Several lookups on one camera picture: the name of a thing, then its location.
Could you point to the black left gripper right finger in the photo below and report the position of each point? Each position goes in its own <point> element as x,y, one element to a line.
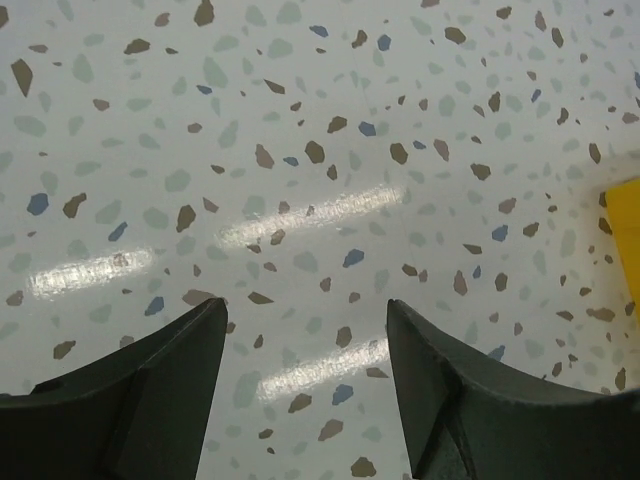
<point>466,415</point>

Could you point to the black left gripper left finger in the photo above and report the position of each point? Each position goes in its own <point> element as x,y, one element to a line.
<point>140,412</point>

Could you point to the yellow plastic bin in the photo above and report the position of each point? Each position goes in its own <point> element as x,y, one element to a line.
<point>623,211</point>

